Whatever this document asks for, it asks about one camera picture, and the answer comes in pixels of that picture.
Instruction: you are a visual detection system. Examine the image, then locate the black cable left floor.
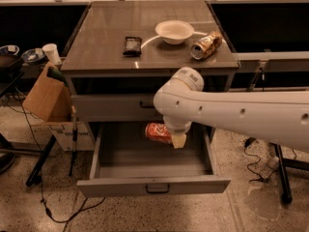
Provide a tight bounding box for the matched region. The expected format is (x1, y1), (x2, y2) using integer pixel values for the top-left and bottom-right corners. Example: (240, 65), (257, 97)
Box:
(6, 90), (106, 225)

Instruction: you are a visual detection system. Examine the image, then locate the white printed cardboard box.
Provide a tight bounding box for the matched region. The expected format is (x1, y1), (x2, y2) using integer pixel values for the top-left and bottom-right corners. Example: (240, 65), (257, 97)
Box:
(48, 122), (95, 151)

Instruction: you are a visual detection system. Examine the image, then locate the white paper cup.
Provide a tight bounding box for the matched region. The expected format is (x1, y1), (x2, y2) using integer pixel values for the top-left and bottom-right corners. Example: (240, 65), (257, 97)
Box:
(42, 43), (62, 65)

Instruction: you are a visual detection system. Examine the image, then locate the gold brown soda can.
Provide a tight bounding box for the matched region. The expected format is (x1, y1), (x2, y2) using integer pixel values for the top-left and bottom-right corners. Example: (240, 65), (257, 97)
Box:
(191, 31), (223, 60)

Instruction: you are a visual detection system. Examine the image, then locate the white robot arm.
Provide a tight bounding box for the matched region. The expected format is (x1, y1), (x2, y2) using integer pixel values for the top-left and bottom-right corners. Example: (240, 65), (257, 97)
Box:
(154, 67), (309, 152)

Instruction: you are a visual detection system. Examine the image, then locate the closed grey top drawer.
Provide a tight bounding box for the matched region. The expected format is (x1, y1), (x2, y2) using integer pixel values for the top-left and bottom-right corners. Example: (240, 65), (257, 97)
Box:
(71, 94), (162, 122)

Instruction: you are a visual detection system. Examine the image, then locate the grey drawer cabinet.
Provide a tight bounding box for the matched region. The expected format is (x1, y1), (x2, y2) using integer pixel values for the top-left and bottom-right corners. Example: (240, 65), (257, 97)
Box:
(62, 0), (239, 137)

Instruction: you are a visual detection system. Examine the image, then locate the clear plastic bottle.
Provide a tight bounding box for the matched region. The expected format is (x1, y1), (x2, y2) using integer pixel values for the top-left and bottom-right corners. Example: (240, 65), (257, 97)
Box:
(260, 157), (279, 180)

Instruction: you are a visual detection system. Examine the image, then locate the black stand leg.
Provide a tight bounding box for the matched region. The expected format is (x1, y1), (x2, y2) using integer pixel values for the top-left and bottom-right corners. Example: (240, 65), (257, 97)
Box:
(26, 135), (56, 187)
(274, 144), (309, 204)

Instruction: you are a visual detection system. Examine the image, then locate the blue bowl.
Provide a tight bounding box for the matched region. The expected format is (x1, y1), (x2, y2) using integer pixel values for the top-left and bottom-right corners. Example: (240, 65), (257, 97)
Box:
(21, 48), (45, 65)
(0, 44), (19, 56)

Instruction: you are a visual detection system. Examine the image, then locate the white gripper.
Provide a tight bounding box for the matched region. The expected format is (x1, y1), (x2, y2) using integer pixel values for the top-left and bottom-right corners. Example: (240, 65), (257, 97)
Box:
(163, 116), (191, 149)

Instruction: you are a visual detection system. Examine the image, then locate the red coke can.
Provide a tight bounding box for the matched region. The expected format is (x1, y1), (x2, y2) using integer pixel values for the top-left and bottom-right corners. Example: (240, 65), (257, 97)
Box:
(145, 123), (172, 144)

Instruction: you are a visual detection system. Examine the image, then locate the black power cable right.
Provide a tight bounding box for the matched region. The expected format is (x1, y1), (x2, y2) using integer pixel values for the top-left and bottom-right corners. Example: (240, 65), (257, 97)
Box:
(243, 69), (278, 184)

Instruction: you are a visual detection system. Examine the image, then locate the black stand leg right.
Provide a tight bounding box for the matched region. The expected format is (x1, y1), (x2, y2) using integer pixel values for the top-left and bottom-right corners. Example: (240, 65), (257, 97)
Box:
(274, 144), (309, 204)

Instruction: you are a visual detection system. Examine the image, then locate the open grey middle drawer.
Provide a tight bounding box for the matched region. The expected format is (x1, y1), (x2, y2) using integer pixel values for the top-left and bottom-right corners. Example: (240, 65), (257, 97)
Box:
(77, 122), (231, 197)

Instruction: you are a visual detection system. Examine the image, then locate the black stand leg left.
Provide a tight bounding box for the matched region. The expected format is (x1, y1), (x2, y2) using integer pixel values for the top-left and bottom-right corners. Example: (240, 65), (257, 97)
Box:
(26, 135), (56, 187)

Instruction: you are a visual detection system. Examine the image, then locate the white bowl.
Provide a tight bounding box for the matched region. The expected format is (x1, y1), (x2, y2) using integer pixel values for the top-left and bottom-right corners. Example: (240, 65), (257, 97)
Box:
(155, 20), (194, 45)

